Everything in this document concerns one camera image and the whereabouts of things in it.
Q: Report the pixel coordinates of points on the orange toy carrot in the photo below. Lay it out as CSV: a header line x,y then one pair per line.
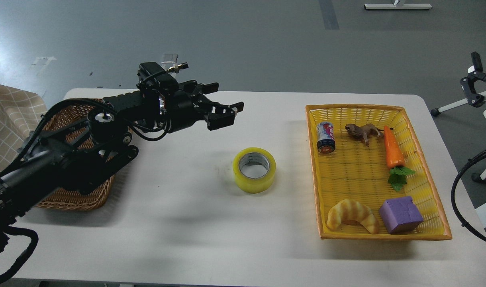
x,y
395,161

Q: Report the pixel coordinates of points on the brown toy animal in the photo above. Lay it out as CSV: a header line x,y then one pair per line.
x,y
362,133

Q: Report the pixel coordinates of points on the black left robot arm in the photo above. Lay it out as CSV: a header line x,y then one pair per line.
x,y
141,109

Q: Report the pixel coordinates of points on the purple foam block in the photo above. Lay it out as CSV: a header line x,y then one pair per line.
x,y
400,215

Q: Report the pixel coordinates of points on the yellow plastic basket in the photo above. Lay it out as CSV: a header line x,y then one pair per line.
x,y
355,171

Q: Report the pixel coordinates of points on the toy croissant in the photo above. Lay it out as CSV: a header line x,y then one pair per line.
x,y
349,209

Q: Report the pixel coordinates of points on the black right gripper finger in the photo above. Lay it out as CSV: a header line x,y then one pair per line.
x,y
468,83

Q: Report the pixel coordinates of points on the beige checkered cloth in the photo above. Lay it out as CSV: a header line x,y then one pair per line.
x,y
20,113

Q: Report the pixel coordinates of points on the brown wicker basket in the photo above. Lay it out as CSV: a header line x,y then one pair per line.
x,y
75,195

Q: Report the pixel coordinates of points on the small drink can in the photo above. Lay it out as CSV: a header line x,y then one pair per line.
x,y
325,138

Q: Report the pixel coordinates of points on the white stand base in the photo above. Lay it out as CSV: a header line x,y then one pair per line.
x,y
398,5

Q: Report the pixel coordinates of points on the yellow tape roll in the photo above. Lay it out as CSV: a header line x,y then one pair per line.
x,y
254,156

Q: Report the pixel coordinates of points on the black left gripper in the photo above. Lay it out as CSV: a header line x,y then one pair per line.
x,y
184,104

